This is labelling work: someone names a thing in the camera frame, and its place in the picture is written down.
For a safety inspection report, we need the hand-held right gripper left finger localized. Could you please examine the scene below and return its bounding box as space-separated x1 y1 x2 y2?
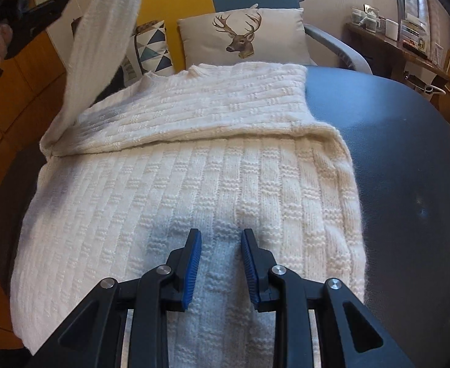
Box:
26 228 202 368

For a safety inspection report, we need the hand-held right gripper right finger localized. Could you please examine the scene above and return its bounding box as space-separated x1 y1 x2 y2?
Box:
240 229 417 368

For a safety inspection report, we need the white knit sweater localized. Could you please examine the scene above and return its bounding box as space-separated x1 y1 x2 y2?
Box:
9 0 367 368

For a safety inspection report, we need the triangle pattern cushion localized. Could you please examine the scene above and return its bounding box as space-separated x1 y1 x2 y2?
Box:
121 20 176 85

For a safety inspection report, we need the deer print cushion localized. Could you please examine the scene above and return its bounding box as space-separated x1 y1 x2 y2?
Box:
176 4 312 70

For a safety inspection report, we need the brown paper bag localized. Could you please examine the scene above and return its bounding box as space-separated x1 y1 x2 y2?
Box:
403 73 445 102

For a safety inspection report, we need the wooden side desk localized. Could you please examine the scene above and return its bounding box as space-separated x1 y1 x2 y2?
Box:
345 22 450 93

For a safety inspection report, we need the cluster of small jars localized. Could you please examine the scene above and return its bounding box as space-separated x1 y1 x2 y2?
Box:
351 4 384 33

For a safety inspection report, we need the white box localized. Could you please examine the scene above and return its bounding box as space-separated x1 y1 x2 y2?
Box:
384 19 399 43

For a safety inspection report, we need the stack of books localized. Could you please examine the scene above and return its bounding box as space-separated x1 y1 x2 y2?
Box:
400 14 428 52

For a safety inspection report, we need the patterned curtain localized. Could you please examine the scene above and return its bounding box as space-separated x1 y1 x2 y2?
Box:
401 0 450 47

